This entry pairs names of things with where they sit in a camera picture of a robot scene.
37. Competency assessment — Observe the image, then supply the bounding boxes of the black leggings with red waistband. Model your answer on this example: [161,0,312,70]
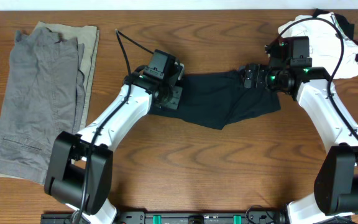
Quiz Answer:
[149,70,281,129]

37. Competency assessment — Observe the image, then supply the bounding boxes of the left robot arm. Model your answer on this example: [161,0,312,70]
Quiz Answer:
[41,50,185,223]

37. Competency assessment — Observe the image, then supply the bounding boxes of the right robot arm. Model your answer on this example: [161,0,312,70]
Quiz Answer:
[239,37,358,223]

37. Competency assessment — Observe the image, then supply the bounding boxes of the white printed t-shirt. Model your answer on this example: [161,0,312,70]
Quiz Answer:
[278,12,358,79]

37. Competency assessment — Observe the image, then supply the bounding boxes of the black garment under white shirt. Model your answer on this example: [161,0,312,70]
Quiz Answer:
[312,9,358,64]

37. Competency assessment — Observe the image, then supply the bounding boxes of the beige shorts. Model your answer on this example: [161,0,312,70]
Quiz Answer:
[0,21,101,182]

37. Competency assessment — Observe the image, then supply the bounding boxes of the grey cargo shorts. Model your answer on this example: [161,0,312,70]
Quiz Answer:
[0,26,85,186]

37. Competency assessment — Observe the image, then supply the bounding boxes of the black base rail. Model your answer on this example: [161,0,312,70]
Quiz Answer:
[40,208,356,224]

